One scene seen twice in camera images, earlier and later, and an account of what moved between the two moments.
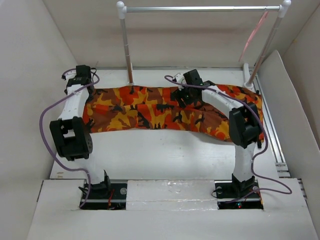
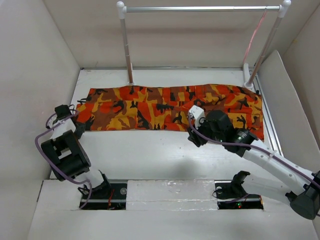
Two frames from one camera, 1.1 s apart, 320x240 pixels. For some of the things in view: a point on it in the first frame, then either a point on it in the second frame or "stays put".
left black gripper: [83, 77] -> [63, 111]
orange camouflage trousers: [120, 107] stays put
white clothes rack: [248, 79] stays put
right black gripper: [178, 95] -> [196, 139]
